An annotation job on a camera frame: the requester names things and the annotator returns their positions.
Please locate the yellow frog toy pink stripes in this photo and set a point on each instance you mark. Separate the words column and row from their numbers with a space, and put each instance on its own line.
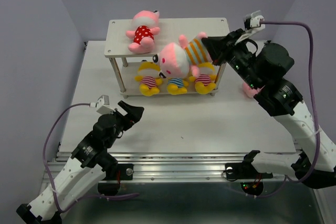
column 148, row 78

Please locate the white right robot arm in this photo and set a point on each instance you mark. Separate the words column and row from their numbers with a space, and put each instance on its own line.
column 315, row 165

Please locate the yellow frog toy blue stripes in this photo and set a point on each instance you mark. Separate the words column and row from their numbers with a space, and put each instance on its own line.
column 177, row 86

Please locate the aluminium front rail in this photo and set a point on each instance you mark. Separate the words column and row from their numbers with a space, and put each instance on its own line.
column 177, row 167

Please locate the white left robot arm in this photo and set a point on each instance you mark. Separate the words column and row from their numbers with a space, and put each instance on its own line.
column 88, row 164

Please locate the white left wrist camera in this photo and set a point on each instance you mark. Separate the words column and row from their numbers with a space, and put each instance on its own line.
column 102, row 105

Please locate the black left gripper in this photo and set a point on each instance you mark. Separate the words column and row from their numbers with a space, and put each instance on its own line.
column 134, row 114

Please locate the white two-tier shelf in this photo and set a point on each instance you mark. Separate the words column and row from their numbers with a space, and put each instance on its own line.
column 125, row 64

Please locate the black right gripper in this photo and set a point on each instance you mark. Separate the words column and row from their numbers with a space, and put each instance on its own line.
column 222, row 47

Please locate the pink frog toy polka dots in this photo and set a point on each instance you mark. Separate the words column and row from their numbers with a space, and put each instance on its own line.
column 144, row 26

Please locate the pink frog toy orange stripes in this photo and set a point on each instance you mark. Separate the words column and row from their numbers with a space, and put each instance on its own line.
column 179, row 60

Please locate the yellow frog toy red stripes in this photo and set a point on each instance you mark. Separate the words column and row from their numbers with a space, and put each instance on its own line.
column 205, row 82

